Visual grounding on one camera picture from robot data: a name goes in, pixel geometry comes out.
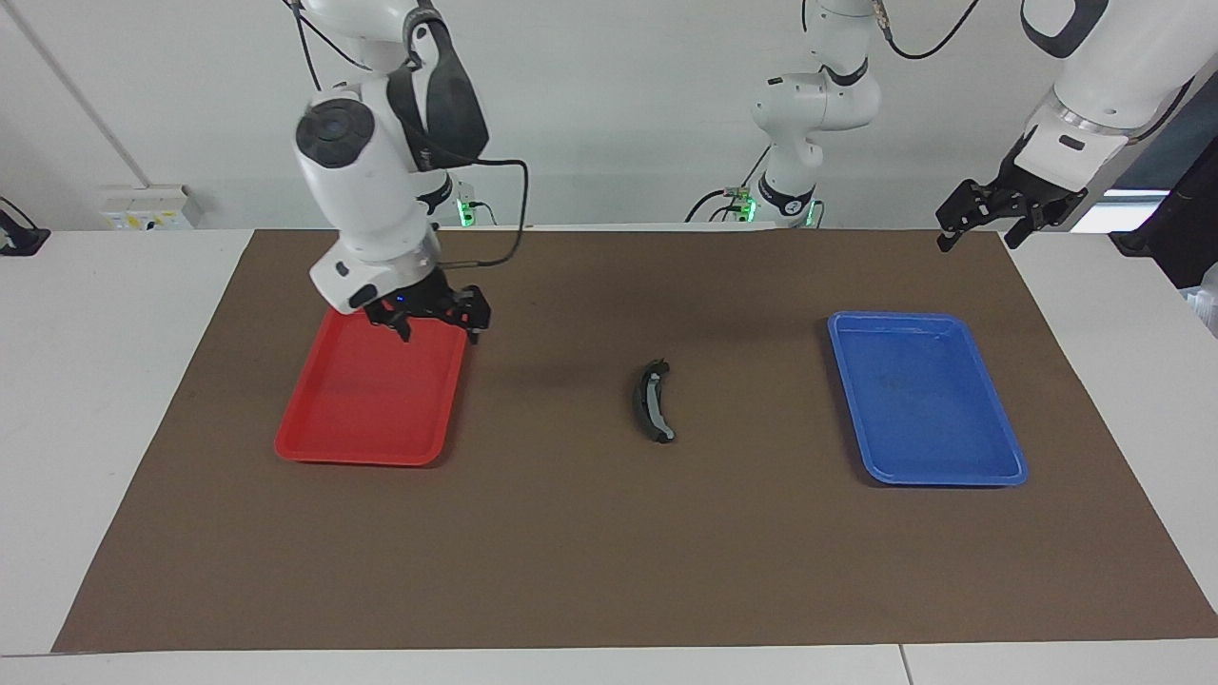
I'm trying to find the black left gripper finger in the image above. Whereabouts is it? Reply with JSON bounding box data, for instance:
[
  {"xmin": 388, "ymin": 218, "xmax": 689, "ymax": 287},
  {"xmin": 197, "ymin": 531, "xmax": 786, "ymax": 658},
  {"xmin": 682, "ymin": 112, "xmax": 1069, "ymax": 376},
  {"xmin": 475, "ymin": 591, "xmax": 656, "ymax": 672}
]
[
  {"xmin": 1003, "ymin": 207, "xmax": 1050, "ymax": 251},
  {"xmin": 935, "ymin": 181, "xmax": 985, "ymax": 254}
]

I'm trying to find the grey brake pad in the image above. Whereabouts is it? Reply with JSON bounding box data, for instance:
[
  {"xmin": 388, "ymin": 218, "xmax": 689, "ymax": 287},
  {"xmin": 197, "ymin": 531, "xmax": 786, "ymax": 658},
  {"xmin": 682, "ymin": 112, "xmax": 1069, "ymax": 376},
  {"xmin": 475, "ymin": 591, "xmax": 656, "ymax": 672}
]
[{"xmin": 633, "ymin": 365, "xmax": 667, "ymax": 437}]

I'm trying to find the curved brake shoe silver web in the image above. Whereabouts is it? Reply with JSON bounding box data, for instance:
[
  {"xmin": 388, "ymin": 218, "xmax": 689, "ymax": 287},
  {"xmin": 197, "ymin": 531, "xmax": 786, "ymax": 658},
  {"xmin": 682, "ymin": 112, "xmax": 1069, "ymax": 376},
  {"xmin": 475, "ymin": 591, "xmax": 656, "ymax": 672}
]
[{"xmin": 633, "ymin": 357, "xmax": 678, "ymax": 446}]

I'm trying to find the red plastic tray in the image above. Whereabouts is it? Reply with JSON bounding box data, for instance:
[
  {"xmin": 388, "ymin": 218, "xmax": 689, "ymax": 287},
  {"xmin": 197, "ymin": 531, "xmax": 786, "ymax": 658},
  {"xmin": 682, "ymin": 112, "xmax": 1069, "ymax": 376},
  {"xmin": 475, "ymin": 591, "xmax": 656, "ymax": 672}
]
[{"xmin": 274, "ymin": 306, "xmax": 471, "ymax": 468}]

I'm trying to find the black dark equipment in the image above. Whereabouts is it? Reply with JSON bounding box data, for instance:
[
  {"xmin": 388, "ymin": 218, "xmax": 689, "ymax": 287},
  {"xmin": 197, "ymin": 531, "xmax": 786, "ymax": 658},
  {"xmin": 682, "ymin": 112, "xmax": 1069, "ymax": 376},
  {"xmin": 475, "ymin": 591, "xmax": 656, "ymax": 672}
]
[{"xmin": 1109, "ymin": 71, "xmax": 1218, "ymax": 292}]

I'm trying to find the blue plastic tray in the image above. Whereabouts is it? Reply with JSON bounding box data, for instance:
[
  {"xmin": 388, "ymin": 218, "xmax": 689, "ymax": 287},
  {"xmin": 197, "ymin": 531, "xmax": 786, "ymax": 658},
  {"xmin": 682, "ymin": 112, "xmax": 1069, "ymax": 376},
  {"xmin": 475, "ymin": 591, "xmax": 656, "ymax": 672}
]
[{"xmin": 827, "ymin": 310, "xmax": 1030, "ymax": 488}]

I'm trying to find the clear plastic bag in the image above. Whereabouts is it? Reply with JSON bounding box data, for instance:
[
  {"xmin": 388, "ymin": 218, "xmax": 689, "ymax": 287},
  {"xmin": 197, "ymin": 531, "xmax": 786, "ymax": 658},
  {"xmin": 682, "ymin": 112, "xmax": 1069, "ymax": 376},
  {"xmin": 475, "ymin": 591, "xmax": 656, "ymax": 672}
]
[{"xmin": 1182, "ymin": 264, "xmax": 1218, "ymax": 339}]

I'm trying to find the brown table mat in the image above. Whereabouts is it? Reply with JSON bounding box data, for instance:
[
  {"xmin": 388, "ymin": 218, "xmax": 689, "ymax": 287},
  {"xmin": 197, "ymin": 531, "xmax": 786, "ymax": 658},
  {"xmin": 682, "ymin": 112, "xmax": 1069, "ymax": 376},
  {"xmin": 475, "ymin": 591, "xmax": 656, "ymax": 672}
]
[{"xmin": 52, "ymin": 226, "xmax": 1218, "ymax": 654}]

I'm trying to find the black clamp device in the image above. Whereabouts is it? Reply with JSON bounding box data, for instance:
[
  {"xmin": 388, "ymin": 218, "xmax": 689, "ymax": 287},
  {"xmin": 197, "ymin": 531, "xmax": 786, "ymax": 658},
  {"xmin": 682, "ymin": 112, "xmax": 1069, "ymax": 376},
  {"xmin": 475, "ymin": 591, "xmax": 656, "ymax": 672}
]
[{"xmin": 0, "ymin": 195, "xmax": 51, "ymax": 259}]

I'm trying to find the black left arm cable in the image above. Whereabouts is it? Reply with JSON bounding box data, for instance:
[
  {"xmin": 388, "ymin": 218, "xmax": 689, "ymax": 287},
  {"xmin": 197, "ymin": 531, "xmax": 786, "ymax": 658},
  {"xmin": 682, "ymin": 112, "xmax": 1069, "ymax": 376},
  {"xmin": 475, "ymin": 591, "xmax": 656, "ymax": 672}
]
[{"xmin": 879, "ymin": 0, "xmax": 984, "ymax": 61}]

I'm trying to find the black base cable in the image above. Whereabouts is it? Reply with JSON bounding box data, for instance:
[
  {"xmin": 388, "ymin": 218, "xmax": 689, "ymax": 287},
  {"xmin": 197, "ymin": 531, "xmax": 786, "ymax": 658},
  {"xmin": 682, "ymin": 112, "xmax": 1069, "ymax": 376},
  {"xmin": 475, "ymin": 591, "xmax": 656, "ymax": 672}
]
[{"xmin": 684, "ymin": 143, "xmax": 774, "ymax": 225}]

